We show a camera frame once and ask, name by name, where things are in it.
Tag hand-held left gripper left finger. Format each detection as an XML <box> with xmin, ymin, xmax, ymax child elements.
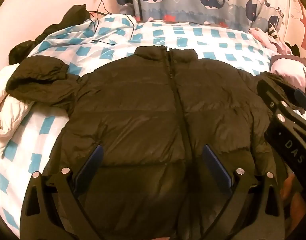
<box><xmin>19</xmin><ymin>144</ymin><xmax>105</xmax><ymax>240</ymax></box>

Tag pink clothes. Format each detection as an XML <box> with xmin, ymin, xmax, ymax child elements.
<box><xmin>249</xmin><ymin>22</ymin><xmax>293</xmax><ymax>55</ymax></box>

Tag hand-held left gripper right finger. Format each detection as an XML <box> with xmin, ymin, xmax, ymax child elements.
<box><xmin>202</xmin><ymin>144</ymin><xmax>286</xmax><ymax>240</ymax></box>

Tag blue white checked bedsheet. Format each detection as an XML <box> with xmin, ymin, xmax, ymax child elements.
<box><xmin>0</xmin><ymin>14</ymin><xmax>306</xmax><ymax>233</ymax></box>

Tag white duvet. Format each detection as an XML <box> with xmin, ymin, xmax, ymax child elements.
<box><xmin>0</xmin><ymin>64</ymin><xmax>36</xmax><ymax>139</ymax></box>

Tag black puffer jacket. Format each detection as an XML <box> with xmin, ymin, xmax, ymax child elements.
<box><xmin>6</xmin><ymin>45</ymin><xmax>297</xmax><ymax>240</ymax></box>

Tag black cable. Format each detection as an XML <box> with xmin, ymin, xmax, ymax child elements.
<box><xmin>89</xmin><ymin>0</ymin><xmax>137</xmax><ymax>47</ymax></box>

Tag person's right hand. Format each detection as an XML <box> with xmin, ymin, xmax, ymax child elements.
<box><xmin>280</xmin><ymin>172</ymin><xmax>306</xmax><ymax>222</ymax></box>

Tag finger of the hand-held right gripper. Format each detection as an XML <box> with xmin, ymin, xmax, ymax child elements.
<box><xmin>294</xmin><ymin>88</ymin><xmax>306</xmax><ymax>120</ymax></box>
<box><xmin>257</xmin><ymin>79</ymin><xmax>298</xmax><ymax>120</ymax></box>

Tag whale print curtain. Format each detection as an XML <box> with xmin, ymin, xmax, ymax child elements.
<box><xmin>115</xmin><ymin>0</ymin><xmax>293</xmax><ymax>34</ymax></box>

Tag black garment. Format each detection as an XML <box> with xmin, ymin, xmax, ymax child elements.
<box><xmin>9</xmin><ymin>5</ymin><xmax>93</xmax><ymax>65</ymax></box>

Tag pink white pillow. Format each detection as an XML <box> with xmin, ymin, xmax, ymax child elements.
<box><xmin>270</xmin><ymin>54</ymin><xmax>306</xmax><ymax>92</ymax></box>

